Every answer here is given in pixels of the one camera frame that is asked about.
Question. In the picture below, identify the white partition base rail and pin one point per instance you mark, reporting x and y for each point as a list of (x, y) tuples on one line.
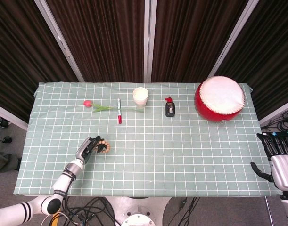
[(278, 111), (9, 116)]

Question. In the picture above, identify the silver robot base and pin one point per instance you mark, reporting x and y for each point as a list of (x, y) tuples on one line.
[(136, 212)]

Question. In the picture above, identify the black ink bottle red cap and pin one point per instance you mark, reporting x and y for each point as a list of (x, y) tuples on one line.
[(170, 110)]

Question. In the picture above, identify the white marker with red cap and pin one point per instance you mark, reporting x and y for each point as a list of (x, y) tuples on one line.
[(119, 117)]

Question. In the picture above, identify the green checked tablecloth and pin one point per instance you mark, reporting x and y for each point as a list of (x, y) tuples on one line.
[(158, 153)]

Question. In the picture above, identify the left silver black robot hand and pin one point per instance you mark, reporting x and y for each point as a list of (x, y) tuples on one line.
[(83, 150)]

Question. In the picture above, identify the black caster wheel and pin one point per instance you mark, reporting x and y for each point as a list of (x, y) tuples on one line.
[(4, 123), (7, 139)]

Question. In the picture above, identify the red drum with white skin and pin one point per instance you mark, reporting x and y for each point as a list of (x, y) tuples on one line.
[(219, 99)]

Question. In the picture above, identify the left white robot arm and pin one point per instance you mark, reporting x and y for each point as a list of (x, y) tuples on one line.
[(63, 181)]

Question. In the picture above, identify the silver table leg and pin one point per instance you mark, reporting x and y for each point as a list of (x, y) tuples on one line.
[(269, 212)]

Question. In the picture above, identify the pink tulip with green stem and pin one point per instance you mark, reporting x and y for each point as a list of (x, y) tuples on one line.
[(87, 103)]

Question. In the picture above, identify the dark fabric partition panel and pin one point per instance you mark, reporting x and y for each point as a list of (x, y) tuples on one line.
[(21, 58), (101, 40), (193, 40), (266, 58)]

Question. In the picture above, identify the white partition frame post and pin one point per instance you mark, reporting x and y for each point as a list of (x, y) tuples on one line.
[(149, 40), (233, 40), (61, 42)]

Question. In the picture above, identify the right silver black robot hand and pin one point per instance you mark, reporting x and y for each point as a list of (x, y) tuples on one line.
[(284, 169)]

